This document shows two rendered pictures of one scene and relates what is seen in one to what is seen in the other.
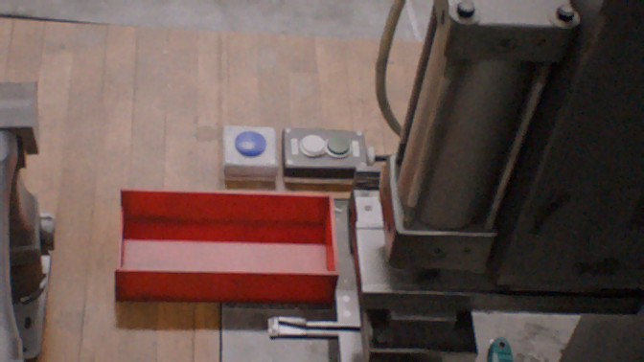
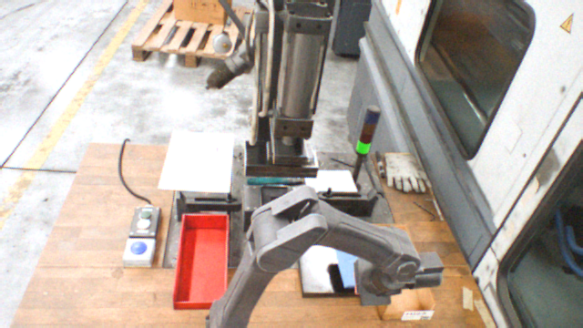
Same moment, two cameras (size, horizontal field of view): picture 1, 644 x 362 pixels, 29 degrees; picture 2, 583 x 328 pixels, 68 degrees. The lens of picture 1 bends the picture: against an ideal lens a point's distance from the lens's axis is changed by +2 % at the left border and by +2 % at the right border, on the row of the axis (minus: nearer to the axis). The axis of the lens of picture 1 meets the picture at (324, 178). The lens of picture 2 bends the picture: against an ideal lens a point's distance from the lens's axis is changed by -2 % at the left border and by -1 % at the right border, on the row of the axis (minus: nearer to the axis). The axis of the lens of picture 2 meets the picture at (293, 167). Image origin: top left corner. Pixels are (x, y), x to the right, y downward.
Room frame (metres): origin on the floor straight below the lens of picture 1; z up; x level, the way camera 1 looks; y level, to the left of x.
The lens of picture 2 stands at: (0.67, 0.77, 1.82)
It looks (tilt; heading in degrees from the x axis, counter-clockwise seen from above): 39 degrees down; 270
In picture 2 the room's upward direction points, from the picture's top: 9 degrees clockwise
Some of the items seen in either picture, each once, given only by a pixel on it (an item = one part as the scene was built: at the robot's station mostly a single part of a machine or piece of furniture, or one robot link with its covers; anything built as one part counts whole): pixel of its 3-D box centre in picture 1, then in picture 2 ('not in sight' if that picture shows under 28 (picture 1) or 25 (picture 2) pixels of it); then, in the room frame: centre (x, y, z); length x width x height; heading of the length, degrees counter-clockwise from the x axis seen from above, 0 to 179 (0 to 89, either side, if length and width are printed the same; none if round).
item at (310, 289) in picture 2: not in sight; (332, 268); (0.53, 0.05, 0.91); 0.17 x 0.16 x 0.02; 11
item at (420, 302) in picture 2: not in sight; (394, 270); (0.37, 0.04, 0.93); 0.25 x 0.13 x 0.08; 101
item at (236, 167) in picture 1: (248, 160); (139, 255); (1.02, 0.10, 0.90); 0.07 x 0.07 x 0.06; 11
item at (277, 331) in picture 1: (303, 328); not in sight; (0.73, -0.01, 0.98); 0.07 x 0.02 x 0.01; 101
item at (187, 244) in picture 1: (227, 245); (203, 258); (0.86, 0.10, 0.93); 0.25 x 0.12 x 0.06; 101
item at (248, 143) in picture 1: (250, 146); (138, 249); (1.02, 0.10, 0.93); 0.04 x 0.04 x 0.02
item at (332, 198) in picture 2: not in sight; (340, 201); (0.52, -0.17, 0.95); 0.15 x 0.03 x 0.10; 11
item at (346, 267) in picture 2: not in sight; (353, 262); (0.49, 0.07, 0.98); 0.15 x 0.07 x 0.03; 104
